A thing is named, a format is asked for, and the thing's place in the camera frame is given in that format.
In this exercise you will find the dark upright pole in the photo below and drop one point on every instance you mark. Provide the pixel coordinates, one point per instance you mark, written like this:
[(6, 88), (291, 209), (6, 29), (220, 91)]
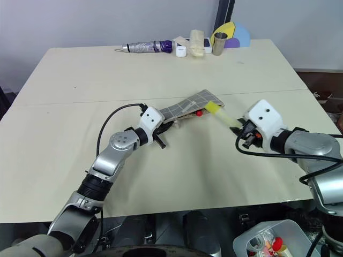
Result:
[(223, 13)]

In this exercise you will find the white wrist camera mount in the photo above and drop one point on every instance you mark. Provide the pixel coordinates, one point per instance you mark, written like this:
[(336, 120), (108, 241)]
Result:
[(151, 119), (264, 117)]

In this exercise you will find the red plush toy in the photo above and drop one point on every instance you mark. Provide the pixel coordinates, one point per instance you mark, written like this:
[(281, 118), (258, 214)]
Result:
[(278, 242)]

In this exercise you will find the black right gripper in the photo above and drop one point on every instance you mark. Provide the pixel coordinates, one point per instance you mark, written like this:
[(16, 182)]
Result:
[(250, 135)]

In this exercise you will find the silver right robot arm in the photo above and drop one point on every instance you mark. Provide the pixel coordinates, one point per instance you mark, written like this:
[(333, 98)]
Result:
[(311, 146)]

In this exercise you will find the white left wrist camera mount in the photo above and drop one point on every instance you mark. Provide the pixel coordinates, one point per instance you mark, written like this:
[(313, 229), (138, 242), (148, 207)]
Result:
[(151, 119)]

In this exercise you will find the red marker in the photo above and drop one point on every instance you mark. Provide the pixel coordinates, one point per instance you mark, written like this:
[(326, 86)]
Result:
[(198, 113)]

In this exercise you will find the rolled cream cloth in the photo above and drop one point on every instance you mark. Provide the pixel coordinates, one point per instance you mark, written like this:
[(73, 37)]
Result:
[(197, 44)]

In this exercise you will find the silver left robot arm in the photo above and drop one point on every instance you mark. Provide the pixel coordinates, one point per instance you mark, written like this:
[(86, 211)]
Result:
[(118, 144)]

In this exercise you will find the clear plastic bin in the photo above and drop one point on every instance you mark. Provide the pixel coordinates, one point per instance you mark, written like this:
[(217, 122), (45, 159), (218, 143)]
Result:
[(292, 233)]

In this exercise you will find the black round base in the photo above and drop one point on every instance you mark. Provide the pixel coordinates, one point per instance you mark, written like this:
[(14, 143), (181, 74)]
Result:
[(150, 251)]

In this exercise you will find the beige paper sheet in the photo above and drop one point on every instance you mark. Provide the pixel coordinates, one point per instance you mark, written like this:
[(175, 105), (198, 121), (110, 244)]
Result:
[(181, 40)]

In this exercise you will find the metal cup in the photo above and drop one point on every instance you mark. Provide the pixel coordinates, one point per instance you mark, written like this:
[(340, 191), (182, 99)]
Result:
[(219, 44)]

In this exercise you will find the small white cup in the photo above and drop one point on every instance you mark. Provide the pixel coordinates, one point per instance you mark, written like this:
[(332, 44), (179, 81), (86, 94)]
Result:
[(181, 51)]

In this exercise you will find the folded silver purple umbrella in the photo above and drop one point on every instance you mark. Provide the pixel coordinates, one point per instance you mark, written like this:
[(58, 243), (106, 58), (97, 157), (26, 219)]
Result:
[(144, 46)]

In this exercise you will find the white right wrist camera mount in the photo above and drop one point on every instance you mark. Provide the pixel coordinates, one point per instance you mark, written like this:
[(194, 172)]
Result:
[(264, 117)]

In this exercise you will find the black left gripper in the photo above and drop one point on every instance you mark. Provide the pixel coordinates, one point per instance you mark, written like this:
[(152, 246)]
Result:
[(161, 130)]

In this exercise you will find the dark chair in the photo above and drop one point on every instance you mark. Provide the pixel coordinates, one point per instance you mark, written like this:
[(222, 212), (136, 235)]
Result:
[(4, 103)]

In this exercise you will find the yellow blue purple discs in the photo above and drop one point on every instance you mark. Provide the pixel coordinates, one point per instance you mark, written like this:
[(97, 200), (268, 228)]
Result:
[(241, 34)]

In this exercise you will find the grey grid pouch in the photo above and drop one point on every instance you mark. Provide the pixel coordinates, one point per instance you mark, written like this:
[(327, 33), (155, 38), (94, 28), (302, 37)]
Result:
[(187, 103)]

